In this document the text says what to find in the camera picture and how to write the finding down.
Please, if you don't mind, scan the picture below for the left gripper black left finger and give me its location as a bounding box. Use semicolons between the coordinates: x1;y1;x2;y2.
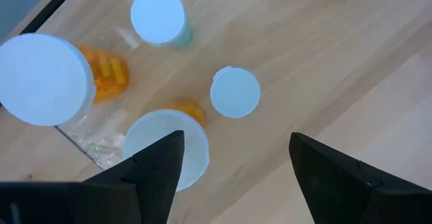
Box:
82;130;186;224

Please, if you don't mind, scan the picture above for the large orange pill bottle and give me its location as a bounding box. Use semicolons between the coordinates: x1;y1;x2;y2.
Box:
0;33;130;127
121;97;211;193

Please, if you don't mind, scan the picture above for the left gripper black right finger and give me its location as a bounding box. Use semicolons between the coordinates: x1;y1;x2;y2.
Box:
289;132;384;224

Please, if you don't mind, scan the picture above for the clear plastic sheet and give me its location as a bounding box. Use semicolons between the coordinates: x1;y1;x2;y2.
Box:
55;107;128;170

